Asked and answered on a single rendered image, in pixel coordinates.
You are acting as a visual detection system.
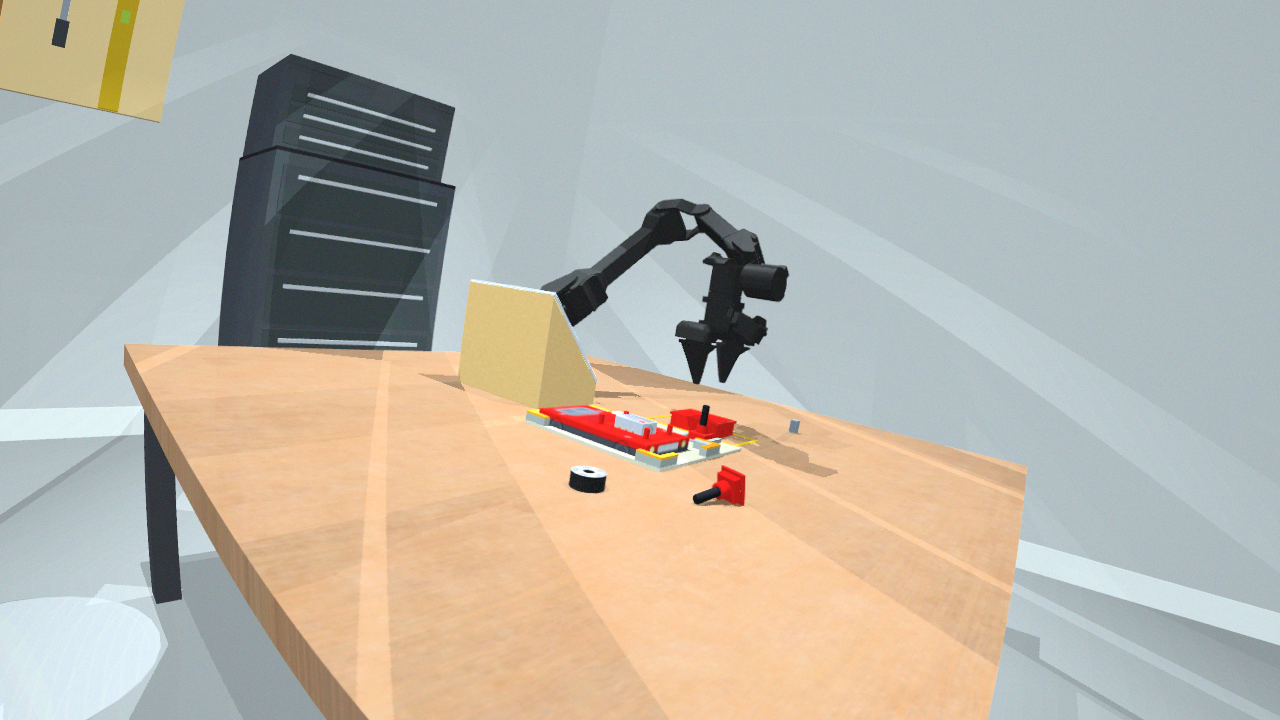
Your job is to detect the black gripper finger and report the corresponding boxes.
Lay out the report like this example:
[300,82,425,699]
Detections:
[716,342,750,383]
[678,340,717,384]

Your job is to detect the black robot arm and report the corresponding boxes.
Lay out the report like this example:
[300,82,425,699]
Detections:
[541,199,788,345]

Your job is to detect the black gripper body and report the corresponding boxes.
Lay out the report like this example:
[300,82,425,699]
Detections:
[675,291,754,346]

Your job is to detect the black toy tyre with white hub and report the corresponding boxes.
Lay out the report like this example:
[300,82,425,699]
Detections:
[570,465,607,493]

